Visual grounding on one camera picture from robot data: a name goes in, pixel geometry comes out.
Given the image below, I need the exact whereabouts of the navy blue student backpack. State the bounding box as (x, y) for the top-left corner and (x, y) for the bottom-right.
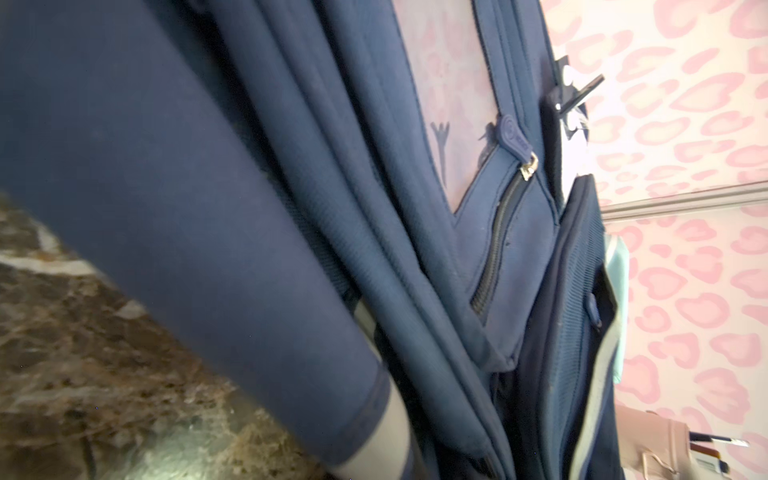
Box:
(1, 1), (624, 479)

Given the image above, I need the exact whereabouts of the teal pencil pouch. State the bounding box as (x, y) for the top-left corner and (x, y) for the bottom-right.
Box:
(605, 234), (630, 384)

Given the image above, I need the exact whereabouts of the pink pen holder cup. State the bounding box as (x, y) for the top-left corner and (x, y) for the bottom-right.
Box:
(617, 407), (751, 480)

